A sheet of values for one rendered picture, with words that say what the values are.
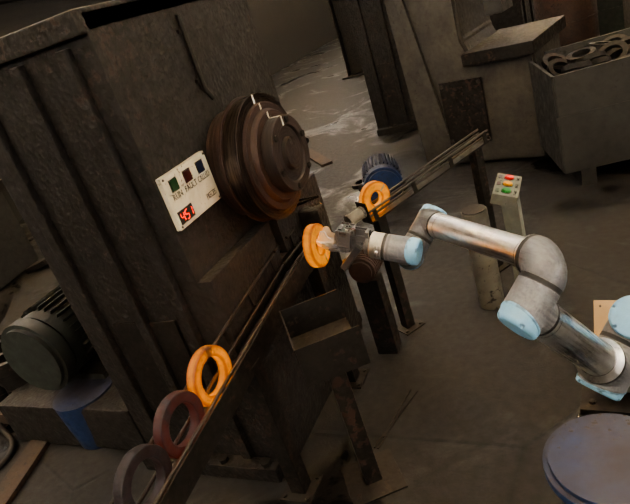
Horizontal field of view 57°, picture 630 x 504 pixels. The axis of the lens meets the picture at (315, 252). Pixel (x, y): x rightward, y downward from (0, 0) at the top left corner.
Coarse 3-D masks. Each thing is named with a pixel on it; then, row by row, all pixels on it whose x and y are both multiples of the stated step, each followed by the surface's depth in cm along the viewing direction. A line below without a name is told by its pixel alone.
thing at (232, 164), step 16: (256, 96) 209; (240, 112) 198; (224, 128) 199; (240, 128) 198; (224, 144) 198; (240, 144) 197; (224, 160) 198; (240, 160) 196; (240, 176) 196; (240, 192) 201; (256, 208) 206; (288, 208) 222
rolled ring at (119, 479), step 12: (144, 444) 150; (132, 456) 145; (144, 456) 148; (156, 456) 151; (168, 456) 155; (120, 468) 143; (132, 468) 144; (156, 468) 155; (168, 468) 155; (120, 480) 141; (156, 480) 155; (120, 492) 140; (156, 492) 153
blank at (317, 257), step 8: (312, 224) 201; (320, 224) 205; (304, 232) 199; (312, 232) 198; (304, 240) 197; (312, 240) 198; (304, 248) 197; (312, 248) 197; (320, 248) 206; (312, 256) 197; (320, 256) 202; (328, 256) 207; (312, 264) 200; (320, 264) 201
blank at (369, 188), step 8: (368, 184) 259; (376, 184) 260; (384, 184) 262; (360, 192) 260; (368, 192) 258; (384, 192) 263; (360, 200) 260; (368, 200) 259; (368, 208) 260; (384, 208) 265
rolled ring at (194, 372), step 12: (204, 348) 174; (216, 348) 178; (192, 360) 171; (204, 360) 172; (216, 360) 181; (228, 360) 182; (192, 372) 169; (228, 372) 182; (192, 384) 168; (204, 396) 171
